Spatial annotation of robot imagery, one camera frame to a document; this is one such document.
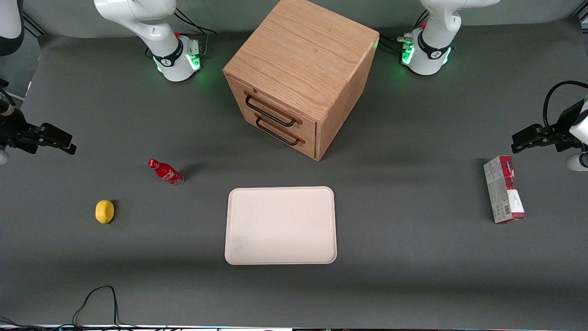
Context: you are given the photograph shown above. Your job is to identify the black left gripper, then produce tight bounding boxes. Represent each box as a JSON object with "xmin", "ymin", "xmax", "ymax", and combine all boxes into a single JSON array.
[{"xmin": 511, "ymin": 103, "xmax": 584, "ymax": 154}]

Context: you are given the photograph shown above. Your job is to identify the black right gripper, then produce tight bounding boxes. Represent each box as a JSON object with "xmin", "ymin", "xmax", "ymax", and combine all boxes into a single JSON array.
[{"xmin": 0, "ymin": 107, "xmax": 77, "ymax": 155}]

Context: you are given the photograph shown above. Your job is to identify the wooden drawer with notch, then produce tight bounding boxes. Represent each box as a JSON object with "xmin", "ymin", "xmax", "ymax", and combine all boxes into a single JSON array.
[{"xmin": 226, "ymin": 75, "xmax": 318, "ymax": 139}]

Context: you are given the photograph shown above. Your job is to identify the black metal drawer handle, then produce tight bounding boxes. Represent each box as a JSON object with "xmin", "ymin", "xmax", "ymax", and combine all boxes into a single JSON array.
[
  {"xmin": 244, "ymin": 92, "xmax": 298, "ymax": 128},
  {"xmin": 255, "ymin": 116, "xmax": 302, "ymax": 147}
]

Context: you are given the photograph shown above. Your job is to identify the plain wooden drawer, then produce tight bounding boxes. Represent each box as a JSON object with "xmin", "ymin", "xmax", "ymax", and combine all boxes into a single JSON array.
[{"xmin": 238, "ymin": 103, "xmax": 317, "ymax": 160}]

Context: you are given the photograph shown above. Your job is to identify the wooden two-drawer cabinet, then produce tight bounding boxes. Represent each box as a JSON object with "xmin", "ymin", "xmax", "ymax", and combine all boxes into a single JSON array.
[{"xmin": 223, "ymin": 0, "xmax": 380, "ymax": 161}]

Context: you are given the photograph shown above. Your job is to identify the grey and red carton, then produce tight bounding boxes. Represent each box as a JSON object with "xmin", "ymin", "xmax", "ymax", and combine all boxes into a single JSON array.
[{"xmin": 483, "ymin": 155, "xmax": 527, "ymax": 225}]

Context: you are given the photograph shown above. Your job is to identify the yellow lemon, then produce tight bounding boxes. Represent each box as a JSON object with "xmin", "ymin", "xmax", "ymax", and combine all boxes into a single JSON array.
[{"xmin": 95, "ymin": 200, "xmax": 115, "ymax": 224}]

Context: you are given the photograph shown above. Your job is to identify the red soda bottle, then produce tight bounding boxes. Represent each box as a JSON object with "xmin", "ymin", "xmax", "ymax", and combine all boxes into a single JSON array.
[{"xmin": 147, "ymin": 159, "xmax": 185, "ymax": 186}]

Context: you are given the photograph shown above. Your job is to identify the dark grey table mat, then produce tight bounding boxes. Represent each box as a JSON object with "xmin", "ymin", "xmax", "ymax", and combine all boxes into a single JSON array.
[{"xmin": 0, "ymin": 18, "xmax": 588, "ymax": 328}]

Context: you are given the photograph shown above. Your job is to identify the beige rectangular tray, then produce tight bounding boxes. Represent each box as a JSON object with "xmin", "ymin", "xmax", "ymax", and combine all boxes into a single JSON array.
[{"xmin": 224, "ymin": 186, "xmax": 338, "ymax": 266}]

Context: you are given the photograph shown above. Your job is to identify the black left wrist camera cable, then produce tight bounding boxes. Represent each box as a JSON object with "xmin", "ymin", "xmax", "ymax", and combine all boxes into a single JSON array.
[{"xmin": 543, "ymin": 80, "xmax": 588, "ymax": 134}]

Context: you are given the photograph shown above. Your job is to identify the black frame rail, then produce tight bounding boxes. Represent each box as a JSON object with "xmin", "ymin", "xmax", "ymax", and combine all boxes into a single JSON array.
[{"xmin": 21, "ymin": 11, "xmax": 49, "ymax": 38}]

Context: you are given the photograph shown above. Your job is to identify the black left arm base cables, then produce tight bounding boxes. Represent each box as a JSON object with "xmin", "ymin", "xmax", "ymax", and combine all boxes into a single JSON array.
[{"xmin": 379, "ymin": 9, "xmax": 429, "ymax": 54}]

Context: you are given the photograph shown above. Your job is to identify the black arm base cables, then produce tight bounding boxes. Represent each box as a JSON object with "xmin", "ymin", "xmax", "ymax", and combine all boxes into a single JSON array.
[
  {"xmin": 174, "ymin": 7, "xmax": 217, "ymax": 58},
  {"xmin": 379, "ymin": 9, "xmax": 429, "ymax": 54}
]

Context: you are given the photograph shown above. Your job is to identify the black cable on table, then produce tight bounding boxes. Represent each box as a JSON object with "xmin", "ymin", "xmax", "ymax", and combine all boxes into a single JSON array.
[{"xmin": 0, "ymin": 285, "xmax": 180, "ymax": 331}]

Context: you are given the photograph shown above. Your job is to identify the black right arm base cables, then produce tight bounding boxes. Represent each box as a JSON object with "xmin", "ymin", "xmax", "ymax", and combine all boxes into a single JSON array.
[{"xmin": 174, "ymin": 7, "xmax": 217, "ymax": 58}]

